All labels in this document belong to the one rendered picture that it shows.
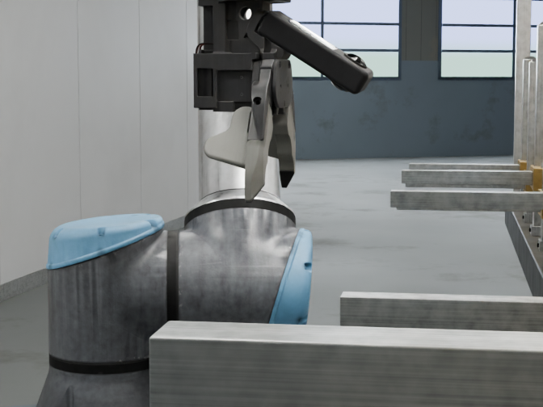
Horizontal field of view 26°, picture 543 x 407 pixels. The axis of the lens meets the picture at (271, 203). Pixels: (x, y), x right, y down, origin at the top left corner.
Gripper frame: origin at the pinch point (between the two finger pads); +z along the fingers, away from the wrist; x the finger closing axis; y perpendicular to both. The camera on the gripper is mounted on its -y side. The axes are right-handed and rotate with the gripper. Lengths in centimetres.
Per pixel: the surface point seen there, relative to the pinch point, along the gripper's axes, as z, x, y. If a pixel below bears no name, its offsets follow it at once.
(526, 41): -22, -240, -18
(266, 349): -2, 71, -17
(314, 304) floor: 95, -421, 80
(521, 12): -30, -240, -16
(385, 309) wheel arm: 11.3, -3.2, -10.5
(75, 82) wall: -8, -490, 228
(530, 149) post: 6, -184, -21
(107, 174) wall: 46, -535, 228
